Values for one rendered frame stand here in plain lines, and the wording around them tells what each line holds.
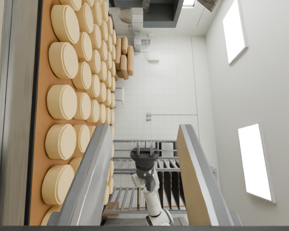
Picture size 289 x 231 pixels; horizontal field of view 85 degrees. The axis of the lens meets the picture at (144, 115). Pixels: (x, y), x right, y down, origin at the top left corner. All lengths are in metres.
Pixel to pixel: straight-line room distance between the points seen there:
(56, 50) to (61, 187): 0.18
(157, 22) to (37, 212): 0.79
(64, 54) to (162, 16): 0.66
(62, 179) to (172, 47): 5.48
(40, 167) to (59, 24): 0.19
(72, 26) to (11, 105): 0.14
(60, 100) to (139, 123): 4.30
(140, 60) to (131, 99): 1.35
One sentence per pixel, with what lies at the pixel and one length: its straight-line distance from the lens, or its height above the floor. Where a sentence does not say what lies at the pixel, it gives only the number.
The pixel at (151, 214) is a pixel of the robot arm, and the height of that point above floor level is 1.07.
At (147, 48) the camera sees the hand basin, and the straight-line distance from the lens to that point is 5.49.
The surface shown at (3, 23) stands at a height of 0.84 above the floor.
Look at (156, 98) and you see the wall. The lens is 4.71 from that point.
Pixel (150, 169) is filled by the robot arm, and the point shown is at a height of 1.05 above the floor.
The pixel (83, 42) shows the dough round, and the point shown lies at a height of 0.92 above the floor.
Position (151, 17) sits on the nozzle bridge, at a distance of 0.85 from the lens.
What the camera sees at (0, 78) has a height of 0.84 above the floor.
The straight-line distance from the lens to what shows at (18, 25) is 0.31.
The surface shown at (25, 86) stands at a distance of 0.27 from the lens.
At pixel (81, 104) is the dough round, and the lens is 0.29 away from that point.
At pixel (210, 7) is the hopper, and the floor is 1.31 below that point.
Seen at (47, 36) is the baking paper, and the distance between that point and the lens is 0.26.
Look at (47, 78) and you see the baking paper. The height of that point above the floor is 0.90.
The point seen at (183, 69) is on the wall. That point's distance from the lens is 5.25.
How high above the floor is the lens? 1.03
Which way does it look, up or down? level
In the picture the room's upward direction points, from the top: 90 degrees clockwise
